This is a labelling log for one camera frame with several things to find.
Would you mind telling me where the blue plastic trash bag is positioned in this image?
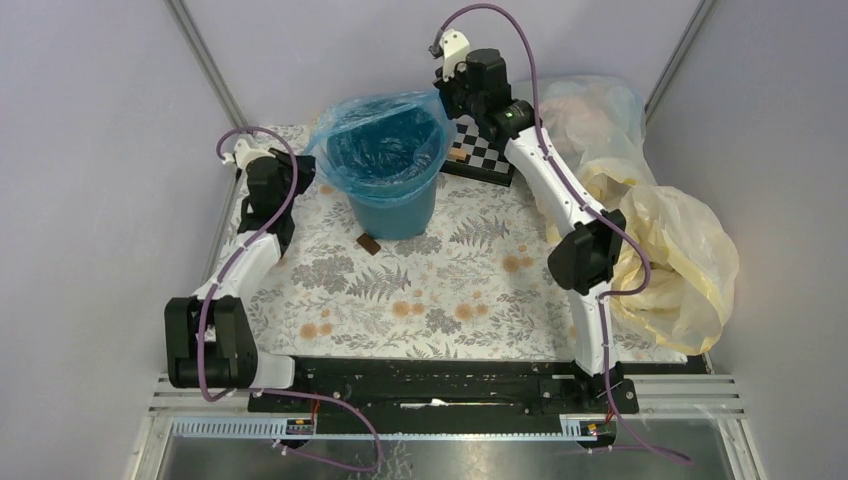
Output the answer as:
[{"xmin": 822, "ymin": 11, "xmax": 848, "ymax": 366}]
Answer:
[{"xmin": 304, "ymin": 91, "xmax": 456, "ymax": 199}]

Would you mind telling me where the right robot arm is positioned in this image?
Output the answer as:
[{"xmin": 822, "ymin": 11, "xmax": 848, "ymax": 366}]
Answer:
[{"xmin": 430, "ymin": 45, "xmax": 626, "ymax": 412}]

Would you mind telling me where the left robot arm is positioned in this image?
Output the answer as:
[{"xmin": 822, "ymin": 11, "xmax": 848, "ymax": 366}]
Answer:
[{"xmin": 164, "ymin": 148, "xmax": 315, "ymax": 411}]

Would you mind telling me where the clear stuffed trash bag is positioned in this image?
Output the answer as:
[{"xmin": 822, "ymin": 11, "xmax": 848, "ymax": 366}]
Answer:
[{"xmin": 538, "ymin": 75, "xmax": 656, "ymax": 203}]

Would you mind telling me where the teal plastic trash bin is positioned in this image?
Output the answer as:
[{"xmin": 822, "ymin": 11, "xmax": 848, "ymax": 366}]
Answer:
[{"xmin": 343, "ymin": 170, "xmax": 438, "ymax": 240}]

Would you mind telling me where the yellow plastic trash bag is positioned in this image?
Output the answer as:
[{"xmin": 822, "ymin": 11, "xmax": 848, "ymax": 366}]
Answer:
[{"xmin": 576, "ymin": 157, "xmax": 739, "ymax": 355}]

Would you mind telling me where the small tan wooden block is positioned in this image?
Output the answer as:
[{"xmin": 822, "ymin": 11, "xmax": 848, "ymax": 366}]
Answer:
[{"xmin": 448, "ymin": 148, "xmax": 469, "ymax": 163}]

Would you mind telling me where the black white checkerboard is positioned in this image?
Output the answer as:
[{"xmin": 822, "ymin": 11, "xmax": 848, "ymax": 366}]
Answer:
[{"xmin": 441, "ymin": 117, "xmax": 515, "ymax": 187}]

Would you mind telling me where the brown wooden block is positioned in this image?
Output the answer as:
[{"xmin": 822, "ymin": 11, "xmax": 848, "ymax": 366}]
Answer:
[{"xmin": 357, "ymin": 233, "xmax": 381, "ymax": 256}]

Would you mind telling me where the floral table mat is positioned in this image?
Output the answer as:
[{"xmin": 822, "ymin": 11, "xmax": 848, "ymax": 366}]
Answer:
[{"xmin": 190, "ymin": 124, "xmax": 687, "ymax": 363}]

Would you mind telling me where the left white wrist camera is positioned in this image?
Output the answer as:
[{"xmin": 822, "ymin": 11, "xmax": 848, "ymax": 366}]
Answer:
[{"xmin": 222, "ymin": 137, "xmax": 274, "ymax": 171}]

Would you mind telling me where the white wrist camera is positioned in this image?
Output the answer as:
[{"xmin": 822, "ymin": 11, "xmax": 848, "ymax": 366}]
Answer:
[
  {"xmin": 428, "ymin": 28, "xmax": 471, "ymax": 82},
  {"xmin": 222, "ymin": 137, "xmax": 274, "ymax": 171}
]

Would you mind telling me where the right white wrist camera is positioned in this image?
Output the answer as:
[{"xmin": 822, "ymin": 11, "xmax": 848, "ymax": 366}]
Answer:
[{"xmin": 428, "ymin": 28, "xmax": 471, "ymax": 82}]

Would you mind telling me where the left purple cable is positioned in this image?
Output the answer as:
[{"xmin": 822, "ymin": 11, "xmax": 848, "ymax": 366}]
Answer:
[{"xmin": 197, "ymin": 126, "xmax": 386, "ymax": 474}]

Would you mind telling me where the purple cable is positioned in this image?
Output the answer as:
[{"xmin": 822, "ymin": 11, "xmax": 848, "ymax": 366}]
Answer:
[
  {"xmin": 197, "ymin": 126, "xmax": 386, "ymax": 474},
  {"xmin": 429, "ymin": 3, "xmax": 694, "ymax": 465}
]

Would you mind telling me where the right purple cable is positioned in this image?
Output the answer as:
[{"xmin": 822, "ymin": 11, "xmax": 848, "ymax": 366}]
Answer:
[{"xmin": 429, "ymin": 3, "xmax": 694, "ymax": 465}]

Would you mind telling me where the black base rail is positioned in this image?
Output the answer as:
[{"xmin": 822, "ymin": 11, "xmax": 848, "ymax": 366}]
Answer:
[{"xmin": 246, "ymin": 357, "xmax": 609, "ymax": 436}]

